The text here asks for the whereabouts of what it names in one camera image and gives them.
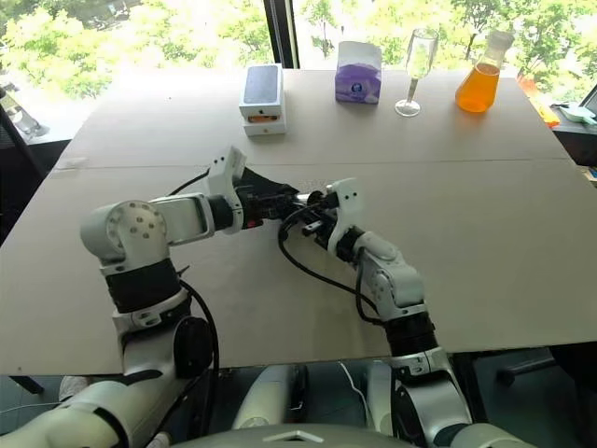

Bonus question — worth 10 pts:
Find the white shoe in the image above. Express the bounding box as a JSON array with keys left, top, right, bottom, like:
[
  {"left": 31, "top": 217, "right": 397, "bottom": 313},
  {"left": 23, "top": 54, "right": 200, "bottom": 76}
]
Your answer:
[{"left": 59, "top": 374, "right": 90, "bottom": 402}]

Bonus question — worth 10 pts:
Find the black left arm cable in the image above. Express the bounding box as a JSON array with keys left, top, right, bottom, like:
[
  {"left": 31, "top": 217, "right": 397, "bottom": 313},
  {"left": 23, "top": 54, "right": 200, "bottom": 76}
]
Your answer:
[{"left": 165, "top": 170, "right": 221, "bottom": 421}]

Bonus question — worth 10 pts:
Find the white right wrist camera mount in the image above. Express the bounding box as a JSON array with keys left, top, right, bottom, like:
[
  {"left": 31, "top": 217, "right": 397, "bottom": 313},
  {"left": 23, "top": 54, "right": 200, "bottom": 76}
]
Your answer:
[{"left": 325, "top": 177, "right": 362, "bottom": 256}]

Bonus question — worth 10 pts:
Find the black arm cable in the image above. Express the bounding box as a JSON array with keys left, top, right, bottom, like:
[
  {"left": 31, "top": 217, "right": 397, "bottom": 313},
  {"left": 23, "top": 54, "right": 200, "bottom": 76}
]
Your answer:
[
  {"left": 277, "top": 218, "right": 382, "bottom": 325},
  {"left": 165, "top": 170, "right": 221, "bottom": 421}
]

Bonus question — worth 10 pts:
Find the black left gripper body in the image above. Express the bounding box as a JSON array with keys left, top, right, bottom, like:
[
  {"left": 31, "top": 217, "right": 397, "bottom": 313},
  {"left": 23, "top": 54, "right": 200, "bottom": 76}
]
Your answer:
[{"left": 235, "top": 185, "right": 285, "bottom": 231}]

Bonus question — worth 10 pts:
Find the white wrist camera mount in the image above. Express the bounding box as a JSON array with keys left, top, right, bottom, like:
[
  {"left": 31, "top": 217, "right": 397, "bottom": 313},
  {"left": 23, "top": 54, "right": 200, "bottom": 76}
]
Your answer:
[
  {"left": 206, "top": 145, "right": 247, "bottom": 234},
  {"left": 325, "top": 177, "right": 362, "bottom": 256}
]

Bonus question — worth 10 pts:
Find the white box with orange label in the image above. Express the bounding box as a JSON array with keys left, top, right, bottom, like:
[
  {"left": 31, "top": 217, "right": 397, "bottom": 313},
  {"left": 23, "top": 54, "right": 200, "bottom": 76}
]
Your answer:
[{"left": 243, "top": 116, "right": 287, "bottom": 138}]

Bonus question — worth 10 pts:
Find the thin white cable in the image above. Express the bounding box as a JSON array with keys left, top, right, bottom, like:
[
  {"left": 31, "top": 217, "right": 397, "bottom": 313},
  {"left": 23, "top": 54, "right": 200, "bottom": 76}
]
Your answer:
[{"left": 337, "top": 360, "right": 370, "bottom": 408}]

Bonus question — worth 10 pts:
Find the black chair base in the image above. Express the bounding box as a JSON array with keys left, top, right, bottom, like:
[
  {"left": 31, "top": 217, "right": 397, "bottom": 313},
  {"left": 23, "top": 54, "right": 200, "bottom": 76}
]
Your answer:
[{"left": 494, "top": 347, "right": 559, "bottom": 386}]

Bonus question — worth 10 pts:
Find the black side desk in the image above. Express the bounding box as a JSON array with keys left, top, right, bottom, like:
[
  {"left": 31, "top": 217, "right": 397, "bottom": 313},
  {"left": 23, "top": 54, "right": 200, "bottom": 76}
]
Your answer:
[{"left": 549, "top": 116, "right": 597, "bottom": 169}]

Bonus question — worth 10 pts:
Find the black window frame post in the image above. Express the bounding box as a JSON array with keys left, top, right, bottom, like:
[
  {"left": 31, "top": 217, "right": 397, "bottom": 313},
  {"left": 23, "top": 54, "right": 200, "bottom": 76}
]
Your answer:
[{"left": 263, "top": 0, "right": 300, "bottom": 70}]

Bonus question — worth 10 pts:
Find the teal plastic object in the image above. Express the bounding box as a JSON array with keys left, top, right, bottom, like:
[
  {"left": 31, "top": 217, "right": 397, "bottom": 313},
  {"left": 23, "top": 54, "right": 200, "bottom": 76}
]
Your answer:
[{"left": 551, "top": 101, "right": 597, "bottom": 125}]

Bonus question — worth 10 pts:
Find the clear champagne glass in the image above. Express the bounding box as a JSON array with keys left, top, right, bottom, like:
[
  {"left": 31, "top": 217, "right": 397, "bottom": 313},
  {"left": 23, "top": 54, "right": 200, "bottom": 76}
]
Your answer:
[{"left": 394, "top": 27, "right": 439, "bottom": 119}]

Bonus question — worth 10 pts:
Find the black drawstring pouch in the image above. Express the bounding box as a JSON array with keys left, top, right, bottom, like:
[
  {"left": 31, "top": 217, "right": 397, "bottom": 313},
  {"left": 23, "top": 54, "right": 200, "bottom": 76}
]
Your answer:
[{"left": 240, "top": 166, "right": 300, "bottom": 198}]

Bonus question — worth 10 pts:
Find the grey robot chest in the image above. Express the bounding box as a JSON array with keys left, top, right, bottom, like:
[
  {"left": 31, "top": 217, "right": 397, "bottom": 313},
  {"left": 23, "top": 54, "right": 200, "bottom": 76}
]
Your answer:
[{"left": 170, "top": 422, "right": 402, "bottom": 448}]

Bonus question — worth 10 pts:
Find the orange plastic object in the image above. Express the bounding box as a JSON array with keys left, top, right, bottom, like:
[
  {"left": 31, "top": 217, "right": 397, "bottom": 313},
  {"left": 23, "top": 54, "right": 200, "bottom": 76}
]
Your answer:
[{"left": 530, "top": 77, "right": 561, "bottom": 130}]

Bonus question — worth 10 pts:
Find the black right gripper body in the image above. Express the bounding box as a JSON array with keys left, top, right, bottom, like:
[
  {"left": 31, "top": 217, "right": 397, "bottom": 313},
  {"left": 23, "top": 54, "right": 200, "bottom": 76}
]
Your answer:
[{"left": 300, "top": 204, "right": 340, "bottom": 251}]

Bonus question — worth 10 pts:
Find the white phone box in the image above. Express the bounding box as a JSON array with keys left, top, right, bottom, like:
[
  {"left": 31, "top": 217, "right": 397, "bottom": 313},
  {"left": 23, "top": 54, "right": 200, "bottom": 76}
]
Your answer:
[{"left": 238, "top": 63, "right": 287, "bottom": 124}]

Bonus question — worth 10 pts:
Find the purple tissue box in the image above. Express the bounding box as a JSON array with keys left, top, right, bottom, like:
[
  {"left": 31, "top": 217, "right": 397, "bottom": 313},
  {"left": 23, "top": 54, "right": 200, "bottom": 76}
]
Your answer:
[{"left": 334, "top": 40, "right": 383, "bottom": 105}]

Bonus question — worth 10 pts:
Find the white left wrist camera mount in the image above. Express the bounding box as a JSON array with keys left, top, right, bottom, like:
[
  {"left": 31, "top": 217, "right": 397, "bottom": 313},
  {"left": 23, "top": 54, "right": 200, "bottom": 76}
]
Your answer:
[{"left": 206, "top": 145, "right": 247, "bottom": 234}]

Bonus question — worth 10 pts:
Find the glass flask with orange liquid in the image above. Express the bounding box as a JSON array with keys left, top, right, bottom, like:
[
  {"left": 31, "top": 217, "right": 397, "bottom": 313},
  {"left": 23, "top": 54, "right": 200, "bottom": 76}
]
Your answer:
[{"left": 454, "top": 30, "right": 515, "bottom": 113}]

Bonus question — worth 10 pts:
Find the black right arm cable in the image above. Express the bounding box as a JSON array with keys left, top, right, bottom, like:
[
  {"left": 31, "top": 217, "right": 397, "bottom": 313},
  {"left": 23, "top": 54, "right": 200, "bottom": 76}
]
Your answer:
[{"left": 277, "top": 218, "right": 382, "bottom": 325}]

